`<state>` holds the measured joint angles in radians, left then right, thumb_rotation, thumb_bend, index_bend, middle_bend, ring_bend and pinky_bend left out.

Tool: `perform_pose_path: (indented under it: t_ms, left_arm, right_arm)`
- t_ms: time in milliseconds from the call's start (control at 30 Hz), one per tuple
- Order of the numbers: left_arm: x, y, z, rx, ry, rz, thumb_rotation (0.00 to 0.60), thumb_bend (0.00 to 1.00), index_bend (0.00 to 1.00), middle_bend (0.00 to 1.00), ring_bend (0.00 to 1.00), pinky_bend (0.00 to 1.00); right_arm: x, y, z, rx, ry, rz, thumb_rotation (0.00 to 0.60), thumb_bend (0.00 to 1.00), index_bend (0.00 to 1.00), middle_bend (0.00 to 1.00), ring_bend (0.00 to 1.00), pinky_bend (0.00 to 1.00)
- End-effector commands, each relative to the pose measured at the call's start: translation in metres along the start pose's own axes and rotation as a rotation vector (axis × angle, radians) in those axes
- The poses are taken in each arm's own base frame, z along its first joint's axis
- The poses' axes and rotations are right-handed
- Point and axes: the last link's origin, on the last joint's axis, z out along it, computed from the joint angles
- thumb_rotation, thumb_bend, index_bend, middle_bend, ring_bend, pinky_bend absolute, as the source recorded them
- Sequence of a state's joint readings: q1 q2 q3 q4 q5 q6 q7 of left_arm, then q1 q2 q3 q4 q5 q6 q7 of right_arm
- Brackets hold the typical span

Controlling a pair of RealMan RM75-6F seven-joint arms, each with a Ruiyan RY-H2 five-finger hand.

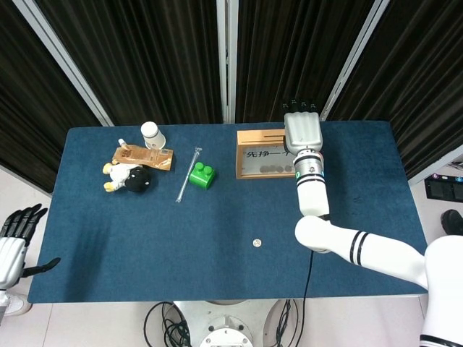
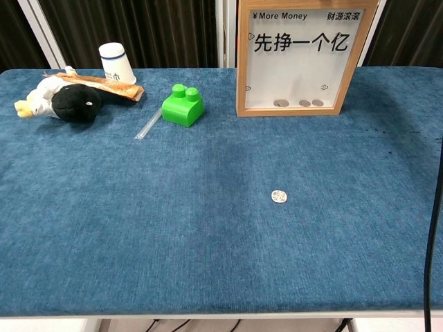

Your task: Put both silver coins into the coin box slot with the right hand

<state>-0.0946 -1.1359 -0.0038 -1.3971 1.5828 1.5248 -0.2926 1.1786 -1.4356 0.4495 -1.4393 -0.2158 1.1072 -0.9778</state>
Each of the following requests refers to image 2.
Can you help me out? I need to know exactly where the green toy building brick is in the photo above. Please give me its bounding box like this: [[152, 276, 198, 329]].
[[161, 83, 206, 129]]

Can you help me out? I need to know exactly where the clear wrapped drinking straw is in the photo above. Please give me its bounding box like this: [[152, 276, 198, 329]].
[[134, 107, 163, 141]]

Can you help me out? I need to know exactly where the black and white plush toy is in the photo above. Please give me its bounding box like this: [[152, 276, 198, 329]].
[[14, 76, 103, 123]]

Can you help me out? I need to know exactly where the black hanging cable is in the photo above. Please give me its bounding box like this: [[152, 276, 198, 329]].
[[423, 137, 443, 332]]

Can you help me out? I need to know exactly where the blue fabric table mat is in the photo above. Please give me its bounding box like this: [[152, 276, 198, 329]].
[[0, 67, 443, 317]]

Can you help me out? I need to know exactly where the brown snack pouch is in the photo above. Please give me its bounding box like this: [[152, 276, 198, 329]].
[[43, 71, 145, 103]]

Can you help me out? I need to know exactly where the black pleated curtain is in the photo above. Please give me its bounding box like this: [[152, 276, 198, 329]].
[[37, 0, 219, 69], [362, 0, 443, 68], [0, 0, 53, 71]]

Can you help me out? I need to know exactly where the wooden coin bank box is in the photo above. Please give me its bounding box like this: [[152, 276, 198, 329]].
[[236, 0, 381, 118]]

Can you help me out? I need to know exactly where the white paper cup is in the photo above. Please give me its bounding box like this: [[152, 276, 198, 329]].
[[98, 42, 138, 85]]

